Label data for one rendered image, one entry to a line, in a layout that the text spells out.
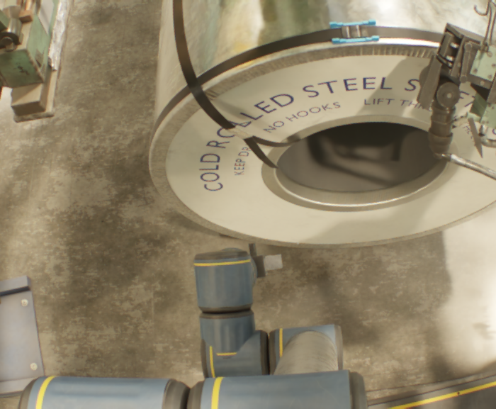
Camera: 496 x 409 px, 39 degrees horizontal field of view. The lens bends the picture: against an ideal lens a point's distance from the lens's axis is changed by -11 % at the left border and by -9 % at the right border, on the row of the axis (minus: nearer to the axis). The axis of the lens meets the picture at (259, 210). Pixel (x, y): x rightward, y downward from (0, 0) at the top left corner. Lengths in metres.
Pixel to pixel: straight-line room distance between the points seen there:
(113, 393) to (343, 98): 1.20
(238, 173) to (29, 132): 1.52
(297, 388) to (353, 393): 0.06
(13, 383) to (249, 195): 1.29
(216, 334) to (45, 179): 1.92
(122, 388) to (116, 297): 2.17
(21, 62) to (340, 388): 0.74
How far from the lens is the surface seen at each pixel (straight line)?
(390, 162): 2.41
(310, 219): 2.43
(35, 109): 1.25
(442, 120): 1.65
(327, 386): 0.73
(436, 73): 1.54
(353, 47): 1.64
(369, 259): 2.86
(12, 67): 1.21
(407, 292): 2.82
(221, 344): 1.45
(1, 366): 3.03
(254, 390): 0.74
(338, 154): 2.44
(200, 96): 1.77
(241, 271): 1.45
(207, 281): 1.44
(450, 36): 1.53
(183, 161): 2.06
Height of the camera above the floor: 2.67
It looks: 65 degrees down
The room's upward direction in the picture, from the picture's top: 14 degrees counter-clockwise
